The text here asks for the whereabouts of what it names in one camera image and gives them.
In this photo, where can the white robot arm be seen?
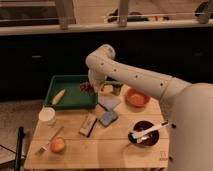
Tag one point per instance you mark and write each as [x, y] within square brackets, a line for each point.
[191, 107]

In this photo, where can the silver fork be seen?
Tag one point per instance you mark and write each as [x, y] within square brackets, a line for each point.
[44, 147]

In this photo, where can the blue sponge lower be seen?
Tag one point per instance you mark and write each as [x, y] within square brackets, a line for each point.
[108, 117]

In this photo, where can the orange bowl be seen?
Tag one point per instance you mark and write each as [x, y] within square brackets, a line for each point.
[136, 98]

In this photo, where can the orange peach fruit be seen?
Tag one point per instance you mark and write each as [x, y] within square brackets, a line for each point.
[57, 145]

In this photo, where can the blue sponge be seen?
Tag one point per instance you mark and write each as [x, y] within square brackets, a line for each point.
[109, 103]
[108, 117]

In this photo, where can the white handled brush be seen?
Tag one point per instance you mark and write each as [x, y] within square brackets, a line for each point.
[136, 137]

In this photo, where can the black chair frame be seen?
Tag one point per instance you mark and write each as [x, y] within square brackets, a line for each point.
[18, 151]

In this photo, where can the green plastic tray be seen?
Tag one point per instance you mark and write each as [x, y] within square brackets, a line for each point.
[74, 97]

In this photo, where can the wooden block eraser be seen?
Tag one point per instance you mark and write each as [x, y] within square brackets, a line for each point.
[87, 125]

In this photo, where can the green handled metal cup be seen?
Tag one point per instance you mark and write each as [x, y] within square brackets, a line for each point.
[116, 87]

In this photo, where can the dark purple grape bunch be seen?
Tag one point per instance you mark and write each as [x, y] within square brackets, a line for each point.
[85, 86]

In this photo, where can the wooden folding table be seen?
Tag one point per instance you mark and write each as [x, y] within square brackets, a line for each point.
[106, 147]

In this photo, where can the blue sponge upper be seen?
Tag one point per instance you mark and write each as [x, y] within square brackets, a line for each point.
[109, 103]

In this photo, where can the dark round bowl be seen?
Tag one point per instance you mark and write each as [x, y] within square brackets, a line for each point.
[149, 139]

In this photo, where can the white plastic cup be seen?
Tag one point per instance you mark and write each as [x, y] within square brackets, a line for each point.
[47, 116]

